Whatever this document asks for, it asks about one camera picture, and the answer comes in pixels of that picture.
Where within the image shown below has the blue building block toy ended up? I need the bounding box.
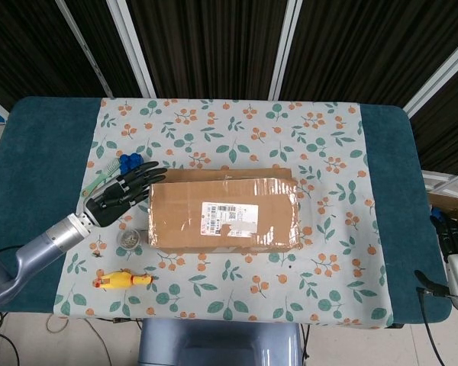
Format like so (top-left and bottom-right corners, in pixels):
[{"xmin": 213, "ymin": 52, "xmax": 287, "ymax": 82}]
[{"xmin": 118, "ymin": 152, "xmax": 144, "ymax": 172}]

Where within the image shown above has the blue-grey robot torso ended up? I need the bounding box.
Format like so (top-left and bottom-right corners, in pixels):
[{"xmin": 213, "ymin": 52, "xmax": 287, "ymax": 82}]
[{"xmin": 137, "ymin": 318, "xmax": 305, "ymax": 366}]

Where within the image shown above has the yellow rubber chicken toy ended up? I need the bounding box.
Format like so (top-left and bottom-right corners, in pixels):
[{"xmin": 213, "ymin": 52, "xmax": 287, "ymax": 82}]
[{"xmin": 92, "ymin": 268, "xmax": 153, "ymax": 291}]

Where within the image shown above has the black floor cable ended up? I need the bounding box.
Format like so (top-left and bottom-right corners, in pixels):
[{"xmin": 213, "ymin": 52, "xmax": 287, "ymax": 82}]
[{"xmin": 0, "ymin": 310, "xmax": 22, "ymax": 366}]

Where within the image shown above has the clear round pin container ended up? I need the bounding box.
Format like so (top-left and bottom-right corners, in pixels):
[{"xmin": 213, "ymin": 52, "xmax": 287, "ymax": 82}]
[{"xmin": 117, "ymin": 228, "xmax": 141, "ymax": 249}]

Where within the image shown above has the tan floor cable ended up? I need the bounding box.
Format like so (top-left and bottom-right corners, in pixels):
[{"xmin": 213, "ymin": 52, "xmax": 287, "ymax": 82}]
[{"xmin": 47, "ymin": 316, "xmax": 70, "ymax": 333}]

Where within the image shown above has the thin white frame post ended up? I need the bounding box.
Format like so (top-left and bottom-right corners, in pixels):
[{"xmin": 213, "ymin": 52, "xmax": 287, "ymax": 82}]
[{"xmin": 56, "ymin": 0, "xmax": 114, "ymax": 98}]

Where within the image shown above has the floral fruit print tablecloth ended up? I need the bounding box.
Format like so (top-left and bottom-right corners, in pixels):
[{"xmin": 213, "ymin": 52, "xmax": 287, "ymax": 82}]
[{"xmin": 53, "ymin": 98, "xmax": 394, "ymax": 329}]

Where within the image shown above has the black right hand cable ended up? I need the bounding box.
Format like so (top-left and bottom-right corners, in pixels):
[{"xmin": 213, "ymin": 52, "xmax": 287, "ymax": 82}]
[{"xmin": 415, "ymin": 286, "xmax": 450, "ymax": 366}]

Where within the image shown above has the open background cardboard box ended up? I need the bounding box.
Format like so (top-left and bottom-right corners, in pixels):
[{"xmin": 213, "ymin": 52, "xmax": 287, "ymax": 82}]
[{"xmin": 427, "ymin": 192, "xmax": 458, "ymax": 252}]

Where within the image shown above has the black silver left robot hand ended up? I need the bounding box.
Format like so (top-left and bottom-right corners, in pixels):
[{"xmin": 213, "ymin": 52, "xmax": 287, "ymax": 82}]
[{"xmin": 84, "ymin": 161, "xmax": 168, "ymax": 229}]

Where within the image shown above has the green plastic comb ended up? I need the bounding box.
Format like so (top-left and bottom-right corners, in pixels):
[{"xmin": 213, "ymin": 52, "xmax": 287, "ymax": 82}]
[{"xmin": 80, "ymin": 159, "xmax": 121, "ymax": 198}]

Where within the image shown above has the teal plush table cover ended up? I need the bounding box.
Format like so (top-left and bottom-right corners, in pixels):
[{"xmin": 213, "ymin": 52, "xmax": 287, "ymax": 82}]
[{"xmin": 0, "ymin": 95, "xmax": 453, "ymax": 325}]

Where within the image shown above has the wide white frame post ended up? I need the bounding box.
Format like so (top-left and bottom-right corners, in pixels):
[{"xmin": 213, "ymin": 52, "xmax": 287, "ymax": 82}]
[
  {"xmin": 269, "ymin": 0, "xmax": 303, "ymax": 100},
  {"xmin": 402, "ymin": 37, "xmax": 458, "ymax": 117},
  {"xmin": 106, "ymin": 0, "xmax": 156, "ymax": 98}
]

